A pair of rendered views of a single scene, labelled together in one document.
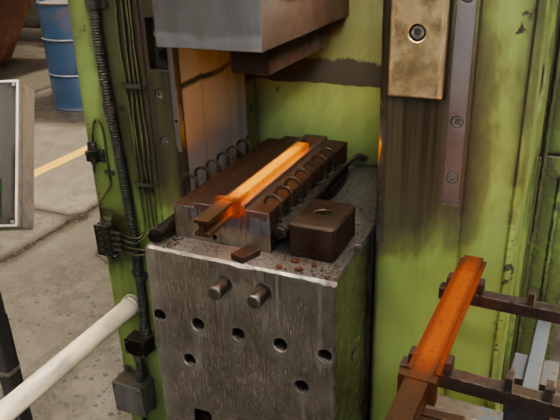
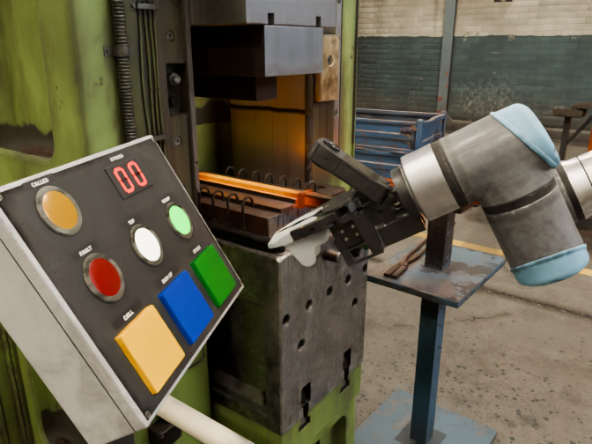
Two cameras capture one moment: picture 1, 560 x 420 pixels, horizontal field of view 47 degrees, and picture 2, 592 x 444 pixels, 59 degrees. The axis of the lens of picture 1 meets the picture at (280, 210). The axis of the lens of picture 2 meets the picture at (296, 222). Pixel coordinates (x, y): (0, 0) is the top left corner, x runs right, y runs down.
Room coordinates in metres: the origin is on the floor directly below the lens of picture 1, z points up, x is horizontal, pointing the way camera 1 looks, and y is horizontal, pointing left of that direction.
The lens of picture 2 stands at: (0.85, 1.22, 1.33)
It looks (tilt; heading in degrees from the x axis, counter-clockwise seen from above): 19 degrees down; 282
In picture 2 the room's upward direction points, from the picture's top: straight up
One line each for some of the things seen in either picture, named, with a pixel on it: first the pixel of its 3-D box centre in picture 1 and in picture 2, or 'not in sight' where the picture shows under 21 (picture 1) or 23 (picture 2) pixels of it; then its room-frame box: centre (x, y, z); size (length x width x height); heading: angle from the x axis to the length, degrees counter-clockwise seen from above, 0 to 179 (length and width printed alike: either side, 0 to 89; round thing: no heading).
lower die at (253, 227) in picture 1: (269, 182); (228, 201); (1.27, 0.02, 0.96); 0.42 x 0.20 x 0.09; 155
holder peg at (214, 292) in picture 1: (219, 288); (332, 255); (0.99, 0.11, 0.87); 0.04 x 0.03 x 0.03; 155
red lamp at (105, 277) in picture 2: not in sight; (104, 277); (1.16, 0.75, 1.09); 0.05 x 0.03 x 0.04; 65
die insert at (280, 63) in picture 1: (283, 42); (218, 84); (1.29, -0.02, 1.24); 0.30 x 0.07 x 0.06; 155
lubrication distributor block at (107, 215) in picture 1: (109, 238); not in sight; (1.35, 0.39, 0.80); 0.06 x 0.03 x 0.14; 65
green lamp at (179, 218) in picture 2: not in sight; (179, 220); (1.16, 0.55, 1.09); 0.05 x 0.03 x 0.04; 65
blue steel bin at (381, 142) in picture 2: not in sight; (373, 147); (1.13, -4.00, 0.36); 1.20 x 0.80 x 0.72; 160
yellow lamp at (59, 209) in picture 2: not in sight; (59, 210); (1.20, 0.75, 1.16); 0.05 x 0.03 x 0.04; 65
